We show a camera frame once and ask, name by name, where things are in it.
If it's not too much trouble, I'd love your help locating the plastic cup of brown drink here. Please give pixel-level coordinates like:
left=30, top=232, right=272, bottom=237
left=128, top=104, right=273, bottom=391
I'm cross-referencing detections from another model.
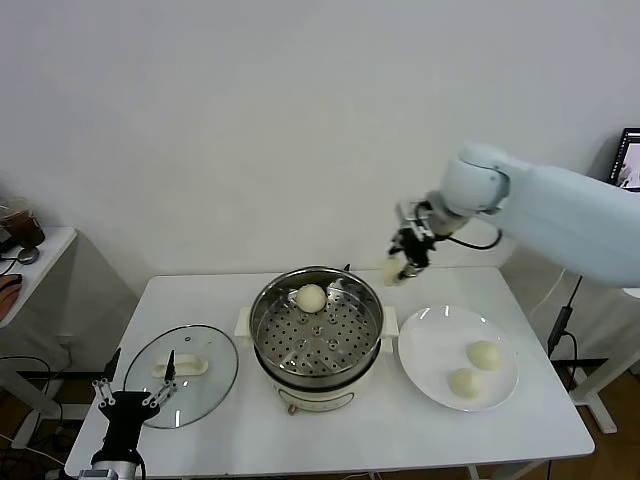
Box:
left=1, top=197, right=47, bottom=248

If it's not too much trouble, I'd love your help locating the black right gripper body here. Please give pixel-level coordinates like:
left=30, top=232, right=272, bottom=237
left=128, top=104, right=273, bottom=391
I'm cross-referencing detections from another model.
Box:
left=397, top=227, right=439, bottom=262

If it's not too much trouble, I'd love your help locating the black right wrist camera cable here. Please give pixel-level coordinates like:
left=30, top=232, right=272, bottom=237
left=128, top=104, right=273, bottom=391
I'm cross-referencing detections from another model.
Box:
left=446, top=227, right=504, bottom=250

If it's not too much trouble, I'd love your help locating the white round plate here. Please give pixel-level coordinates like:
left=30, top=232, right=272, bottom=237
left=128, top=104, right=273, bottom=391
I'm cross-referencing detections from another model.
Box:
left=397, top=304, right=520, bottom=413

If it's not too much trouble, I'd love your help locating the orange brown object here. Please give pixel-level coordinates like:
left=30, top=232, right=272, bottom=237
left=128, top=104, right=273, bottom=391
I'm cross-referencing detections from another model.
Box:
left=0, top=273, right=23, bottom=322

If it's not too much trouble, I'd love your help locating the black cable with adapter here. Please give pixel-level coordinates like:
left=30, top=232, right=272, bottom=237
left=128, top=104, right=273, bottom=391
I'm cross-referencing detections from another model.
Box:
left=547, top=274, right=609, bottom=386

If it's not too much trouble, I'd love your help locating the black floor cable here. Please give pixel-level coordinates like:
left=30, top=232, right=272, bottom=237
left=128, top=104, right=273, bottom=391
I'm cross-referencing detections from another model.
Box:
left=0, top=354, right=65, bottom=429

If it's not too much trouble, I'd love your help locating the cream electric cooker base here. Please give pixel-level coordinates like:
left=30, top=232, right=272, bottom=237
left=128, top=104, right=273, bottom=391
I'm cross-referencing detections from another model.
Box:
left=253, top=344, right=375, bottom=416

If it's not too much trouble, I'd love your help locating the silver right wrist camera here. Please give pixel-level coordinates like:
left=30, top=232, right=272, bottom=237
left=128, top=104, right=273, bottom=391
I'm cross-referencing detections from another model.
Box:
left=397, top=199, right=434, bottom=236

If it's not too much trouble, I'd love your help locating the white side table with cup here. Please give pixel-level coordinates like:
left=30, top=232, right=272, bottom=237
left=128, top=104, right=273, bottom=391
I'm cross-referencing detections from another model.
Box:
left=0, top=225, right=80, bottom=449

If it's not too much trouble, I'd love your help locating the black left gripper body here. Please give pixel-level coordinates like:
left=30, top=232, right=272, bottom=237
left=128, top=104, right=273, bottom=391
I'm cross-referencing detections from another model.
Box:
left=97, top=392, right=159, bottom=452

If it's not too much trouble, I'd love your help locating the glass lid with cream handle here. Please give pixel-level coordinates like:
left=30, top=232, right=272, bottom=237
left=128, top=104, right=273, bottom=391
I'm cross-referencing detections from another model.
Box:
left=123, top=323, right=240, bottom=430

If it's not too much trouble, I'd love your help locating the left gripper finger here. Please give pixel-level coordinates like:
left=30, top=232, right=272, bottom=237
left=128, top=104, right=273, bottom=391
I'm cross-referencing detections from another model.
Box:
left=142, top=349, right=180, bottom=407
left=92, top=347, right=123, bottom=409

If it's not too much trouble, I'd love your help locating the stainless steel steamer basket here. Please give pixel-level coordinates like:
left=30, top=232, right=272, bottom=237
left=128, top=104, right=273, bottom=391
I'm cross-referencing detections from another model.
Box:
left=234, top=268, right=400, bottom=389

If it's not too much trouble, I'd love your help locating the white charging cable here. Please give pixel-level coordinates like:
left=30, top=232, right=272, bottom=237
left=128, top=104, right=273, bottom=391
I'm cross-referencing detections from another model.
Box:
left=528, top=267, right=569, bottom=321

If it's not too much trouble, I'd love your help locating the white steamed baozi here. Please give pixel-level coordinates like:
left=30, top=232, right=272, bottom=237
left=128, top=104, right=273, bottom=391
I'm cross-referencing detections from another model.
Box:
left=447, top=368, right=485, bottom=400
left=381, top=254, right=409, bottom=288
left=466, top=340, right=502, bottom=372
left=295, top=283, right=329, bottom=315

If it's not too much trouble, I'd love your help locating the open dark laptop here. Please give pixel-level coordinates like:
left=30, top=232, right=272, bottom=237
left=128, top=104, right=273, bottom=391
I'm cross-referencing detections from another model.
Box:
left=607, top=127, right=640, bottom=194

